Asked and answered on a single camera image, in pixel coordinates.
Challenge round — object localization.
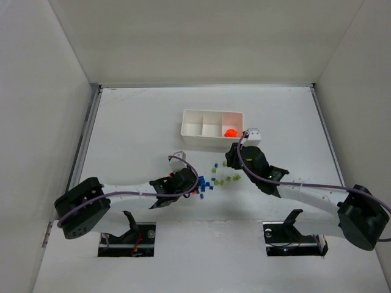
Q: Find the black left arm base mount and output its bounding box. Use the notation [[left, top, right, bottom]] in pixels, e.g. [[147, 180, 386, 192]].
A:
[[97, 211, 156, 258]]

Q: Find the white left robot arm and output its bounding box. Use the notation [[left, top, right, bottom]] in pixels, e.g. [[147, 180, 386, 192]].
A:
[[54, 166, 199, 240]]

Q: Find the white divided sorting tray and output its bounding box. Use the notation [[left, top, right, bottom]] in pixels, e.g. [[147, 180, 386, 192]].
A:
[[180, 109, 244, 148]]

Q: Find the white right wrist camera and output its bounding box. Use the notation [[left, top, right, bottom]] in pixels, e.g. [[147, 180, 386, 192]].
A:
[[243, 128, 261, 147]]

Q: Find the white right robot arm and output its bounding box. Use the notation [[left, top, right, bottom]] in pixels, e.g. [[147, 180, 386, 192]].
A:
[[225, 143, 390, 251]]

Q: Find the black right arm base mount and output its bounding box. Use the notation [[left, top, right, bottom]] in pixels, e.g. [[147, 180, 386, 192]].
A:
[[263, 209, 329, 257]]

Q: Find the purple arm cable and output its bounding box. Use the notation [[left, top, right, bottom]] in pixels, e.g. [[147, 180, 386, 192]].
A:
[[56, 154, 200, 228], [236, 133, 391, 242]]

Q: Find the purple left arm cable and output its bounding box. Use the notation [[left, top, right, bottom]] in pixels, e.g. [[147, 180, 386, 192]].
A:
[[56, 154, 200, 228]]

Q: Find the orange round dish lego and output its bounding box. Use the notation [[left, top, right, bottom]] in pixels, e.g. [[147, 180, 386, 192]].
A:
[[224, 129, 238, 137]]

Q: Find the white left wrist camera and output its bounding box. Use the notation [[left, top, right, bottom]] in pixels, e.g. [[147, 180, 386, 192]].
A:
[[169, 151, 186, 173]]

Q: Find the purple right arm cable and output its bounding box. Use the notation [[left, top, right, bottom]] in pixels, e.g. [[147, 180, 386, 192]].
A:
[[236, 133, 391, 242]]

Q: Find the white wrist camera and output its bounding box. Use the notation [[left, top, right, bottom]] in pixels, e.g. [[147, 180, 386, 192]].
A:
[[169, 151, 186, 173], [243, 128, 261, 147]]

